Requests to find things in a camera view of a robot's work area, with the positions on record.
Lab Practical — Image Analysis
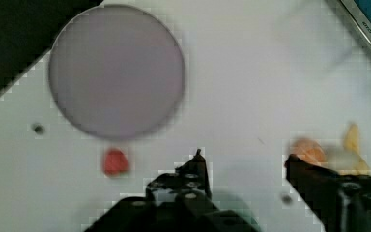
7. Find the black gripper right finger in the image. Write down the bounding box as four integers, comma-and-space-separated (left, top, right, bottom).
284, 155, 371, 232

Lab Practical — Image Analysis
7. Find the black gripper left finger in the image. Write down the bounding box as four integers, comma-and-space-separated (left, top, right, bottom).
84, 151, 260, 232

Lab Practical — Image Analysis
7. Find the orange slice toy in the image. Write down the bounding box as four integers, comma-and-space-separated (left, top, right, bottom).
291, 138, 326, 166

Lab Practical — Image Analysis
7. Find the peeled toy banana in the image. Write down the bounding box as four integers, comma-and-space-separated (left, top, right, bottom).
323, 124, 371, 175

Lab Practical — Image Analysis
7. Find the red toy strawberry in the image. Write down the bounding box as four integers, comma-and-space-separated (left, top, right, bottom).
102, 149, 129, 176

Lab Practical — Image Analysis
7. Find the grey round plate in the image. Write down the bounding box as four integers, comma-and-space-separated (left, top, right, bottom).
48, 5, 186, 140

